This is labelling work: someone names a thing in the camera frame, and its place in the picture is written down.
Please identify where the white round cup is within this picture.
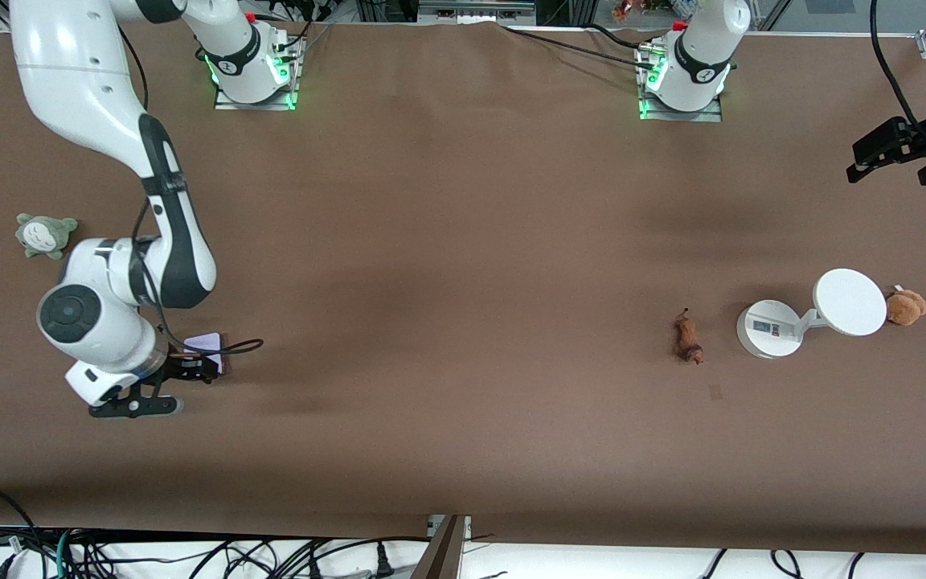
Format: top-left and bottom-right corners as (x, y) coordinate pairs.
(735, 268), (888, 359)

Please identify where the small lavender box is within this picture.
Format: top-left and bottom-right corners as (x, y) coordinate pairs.
(183, 332), (226, 376)

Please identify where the black cable on table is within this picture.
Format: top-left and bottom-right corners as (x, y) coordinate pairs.
(499, 23), (657, 69)

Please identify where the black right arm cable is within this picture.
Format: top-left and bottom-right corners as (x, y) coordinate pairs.
(117, 28), (264, 359)

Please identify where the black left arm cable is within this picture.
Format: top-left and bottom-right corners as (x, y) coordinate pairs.
(869, 0), (926, 150)

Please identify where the brown lion statue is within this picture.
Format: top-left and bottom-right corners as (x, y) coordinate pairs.
(674, 308), (705, 366)

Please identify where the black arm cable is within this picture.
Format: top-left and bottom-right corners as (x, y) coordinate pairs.
(117, 28), (264, 359)
(869, 0), (926, 150)

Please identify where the brown plush keychain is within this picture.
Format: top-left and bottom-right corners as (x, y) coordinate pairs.
(883, 284), (926, 327)

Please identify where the metal table bracket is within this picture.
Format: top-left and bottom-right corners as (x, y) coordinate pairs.
(411, 515), (472, 579)

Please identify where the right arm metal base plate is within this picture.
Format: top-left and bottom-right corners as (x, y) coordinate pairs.
(214, 32), (301, 112)

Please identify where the grey green plush toy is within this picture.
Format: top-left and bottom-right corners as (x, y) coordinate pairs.
(15, 212), (79, 261)

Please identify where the metal frame rail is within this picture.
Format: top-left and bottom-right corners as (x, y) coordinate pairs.
(419, 0), (536, 25)

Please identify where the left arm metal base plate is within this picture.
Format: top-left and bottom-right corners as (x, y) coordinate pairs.
(638, 44), (723, 123)

